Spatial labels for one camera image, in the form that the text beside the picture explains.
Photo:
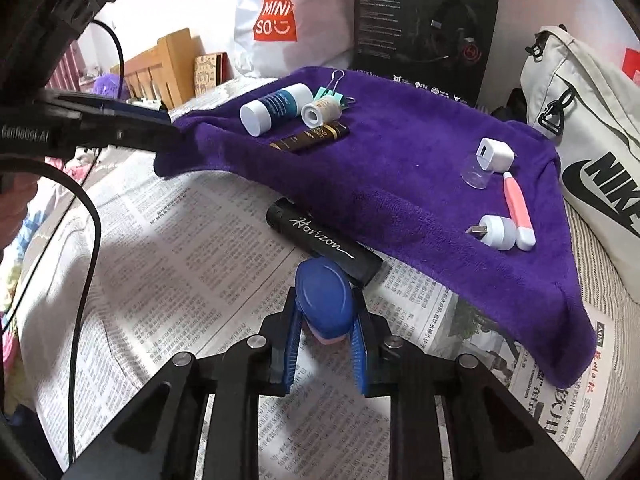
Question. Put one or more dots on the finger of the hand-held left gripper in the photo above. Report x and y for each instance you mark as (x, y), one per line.
(140, 135)
(125, 107)

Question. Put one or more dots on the wooden furniture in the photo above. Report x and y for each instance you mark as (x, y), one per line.
(170, 60)

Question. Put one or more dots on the blue oval object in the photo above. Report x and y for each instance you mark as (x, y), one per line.
(322, 295)

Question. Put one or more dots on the small beige roll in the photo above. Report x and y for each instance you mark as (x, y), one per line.
(322, 110)

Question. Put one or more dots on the white charger plug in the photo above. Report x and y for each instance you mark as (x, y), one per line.
(495, 155)

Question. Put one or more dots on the white bottle blue label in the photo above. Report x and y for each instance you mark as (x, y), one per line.
(280, 105)

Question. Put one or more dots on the black headset box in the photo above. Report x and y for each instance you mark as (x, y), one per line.
(400, 35)

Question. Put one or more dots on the purple plush object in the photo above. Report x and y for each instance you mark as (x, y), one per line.
(107, 87)

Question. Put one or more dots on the purple towel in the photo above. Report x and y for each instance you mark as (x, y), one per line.
(390, 170)

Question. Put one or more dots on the white shoulder bag black logo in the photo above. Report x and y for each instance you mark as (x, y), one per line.
(595, 110)

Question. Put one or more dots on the white round usb light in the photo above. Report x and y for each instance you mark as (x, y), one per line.
(497, 232)

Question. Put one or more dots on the black tube gold print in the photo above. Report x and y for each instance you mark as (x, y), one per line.
(310, 136)

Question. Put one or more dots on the person's left hand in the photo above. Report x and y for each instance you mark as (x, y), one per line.
(15, 215)

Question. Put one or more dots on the floral bedding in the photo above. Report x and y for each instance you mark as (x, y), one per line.
(20, 270)

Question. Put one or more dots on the patterned brown board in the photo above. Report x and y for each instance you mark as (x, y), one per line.
(210, 75)

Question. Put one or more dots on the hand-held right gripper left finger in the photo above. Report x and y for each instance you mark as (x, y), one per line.
(292, 345)

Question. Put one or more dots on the red bag white print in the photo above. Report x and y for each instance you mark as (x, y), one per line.
(632, 65)

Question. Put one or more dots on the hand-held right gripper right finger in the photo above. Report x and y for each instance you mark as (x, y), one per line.
(360, 355)

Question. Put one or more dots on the pink and white tool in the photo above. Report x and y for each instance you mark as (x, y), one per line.
(515, 200)

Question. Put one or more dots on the small clear cup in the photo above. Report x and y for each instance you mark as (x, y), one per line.
(475, 177)

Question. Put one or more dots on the newspaper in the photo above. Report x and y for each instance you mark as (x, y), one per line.
(175, 260)

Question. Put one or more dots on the black case white script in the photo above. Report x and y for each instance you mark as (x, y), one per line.
(320, 237)

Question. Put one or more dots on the white plastic bag red logo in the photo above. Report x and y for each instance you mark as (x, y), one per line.
(310, 10)

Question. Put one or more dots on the green binder clip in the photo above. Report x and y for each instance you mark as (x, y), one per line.
(325, 92)

